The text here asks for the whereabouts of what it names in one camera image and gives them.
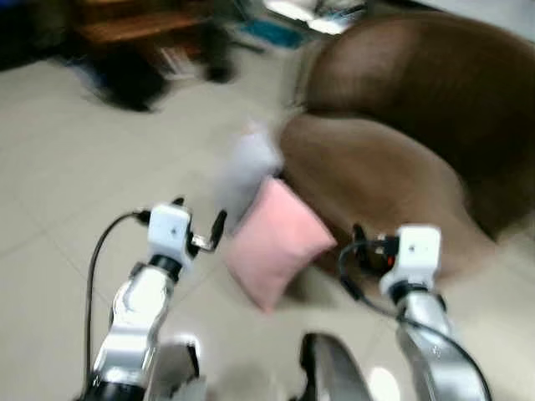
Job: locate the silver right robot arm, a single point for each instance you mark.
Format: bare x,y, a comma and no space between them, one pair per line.
435,342

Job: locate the pink square pillow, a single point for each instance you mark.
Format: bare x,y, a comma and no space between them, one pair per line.
276,242

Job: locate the light grey pillow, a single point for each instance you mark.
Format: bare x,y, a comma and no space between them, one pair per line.
247,171

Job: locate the brown fabric sofa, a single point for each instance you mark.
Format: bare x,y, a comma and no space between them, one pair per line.
418,109

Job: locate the robot right leg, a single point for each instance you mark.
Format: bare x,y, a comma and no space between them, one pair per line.
330,372

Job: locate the robot leg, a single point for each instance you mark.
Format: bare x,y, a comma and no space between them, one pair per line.
177,372
330,372

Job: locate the black bag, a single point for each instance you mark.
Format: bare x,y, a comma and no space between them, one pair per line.
132,79

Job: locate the robot left leg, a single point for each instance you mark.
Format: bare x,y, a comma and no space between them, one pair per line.
177,372

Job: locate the brown wooden furniture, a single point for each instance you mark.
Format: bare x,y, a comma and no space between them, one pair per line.
134,25

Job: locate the teal box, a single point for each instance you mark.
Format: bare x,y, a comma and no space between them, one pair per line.
272,33

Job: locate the shiny silver object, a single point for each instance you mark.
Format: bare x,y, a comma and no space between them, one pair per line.
313,15

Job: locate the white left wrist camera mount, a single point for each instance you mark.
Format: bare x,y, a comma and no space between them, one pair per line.
169,230

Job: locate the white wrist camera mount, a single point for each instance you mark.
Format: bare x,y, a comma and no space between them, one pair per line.
418,251
169,230

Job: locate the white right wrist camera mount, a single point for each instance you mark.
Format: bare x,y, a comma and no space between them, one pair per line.
418,251

